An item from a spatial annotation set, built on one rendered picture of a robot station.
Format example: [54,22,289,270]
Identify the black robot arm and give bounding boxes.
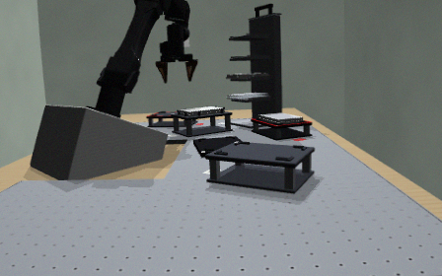
[86,0,190,117]

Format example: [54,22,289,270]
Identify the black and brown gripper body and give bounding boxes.
[156,39,198,63]

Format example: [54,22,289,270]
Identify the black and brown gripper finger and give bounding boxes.
[156,63,168,84]
[185,61,198,82]

